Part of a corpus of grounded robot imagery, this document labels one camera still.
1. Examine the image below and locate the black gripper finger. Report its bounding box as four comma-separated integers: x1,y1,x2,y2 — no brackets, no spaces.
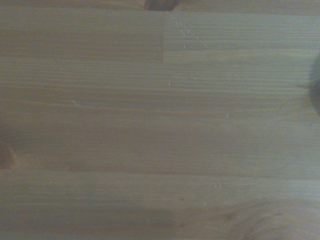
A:
309,86,320,114
310,53,320,85

